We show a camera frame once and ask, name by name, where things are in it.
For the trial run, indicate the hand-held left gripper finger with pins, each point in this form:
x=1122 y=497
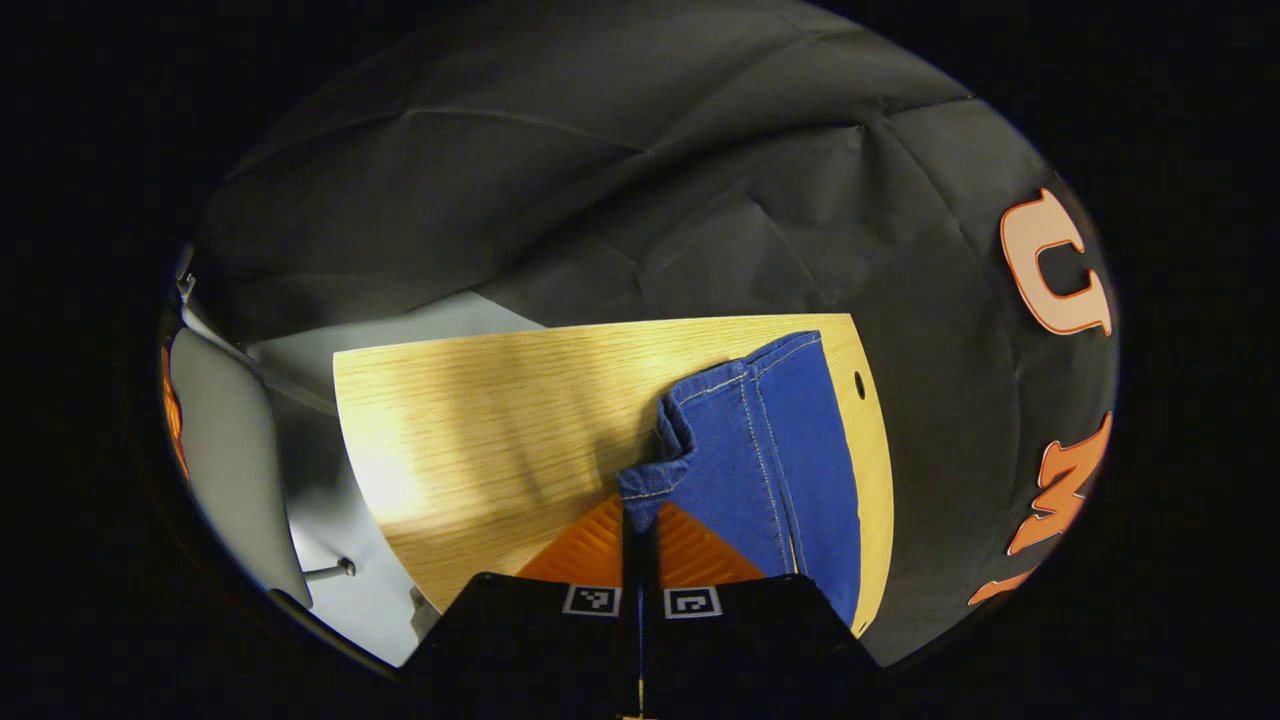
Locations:
x=630 y=560
x=650 y=560

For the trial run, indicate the blue denim jeans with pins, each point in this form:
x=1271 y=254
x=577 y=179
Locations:
x=790 y=450

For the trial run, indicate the metal rod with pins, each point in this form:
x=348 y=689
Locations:
x=335 y=571

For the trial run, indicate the black backdrop cloth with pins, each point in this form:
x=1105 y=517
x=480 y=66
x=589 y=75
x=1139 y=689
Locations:
x=650 y=180

